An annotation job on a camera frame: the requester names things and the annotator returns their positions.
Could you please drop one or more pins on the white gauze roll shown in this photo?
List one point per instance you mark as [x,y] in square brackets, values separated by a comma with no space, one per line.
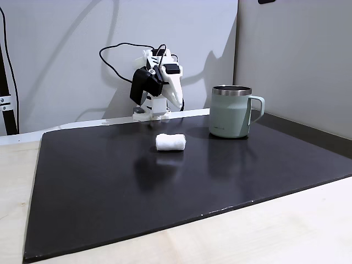
[170,142]

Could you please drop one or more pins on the pale green steel mug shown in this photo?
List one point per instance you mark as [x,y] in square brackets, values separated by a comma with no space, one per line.
[228,115]

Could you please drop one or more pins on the small black wall object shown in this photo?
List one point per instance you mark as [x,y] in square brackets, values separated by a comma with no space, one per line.
[266,1]

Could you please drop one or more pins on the black stand pole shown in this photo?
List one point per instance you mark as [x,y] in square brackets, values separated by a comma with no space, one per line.
[6,118]

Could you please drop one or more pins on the black table mat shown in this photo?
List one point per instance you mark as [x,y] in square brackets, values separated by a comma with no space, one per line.
[110,178]

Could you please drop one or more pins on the black camera box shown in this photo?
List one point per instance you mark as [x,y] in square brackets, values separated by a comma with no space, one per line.
[138,85]

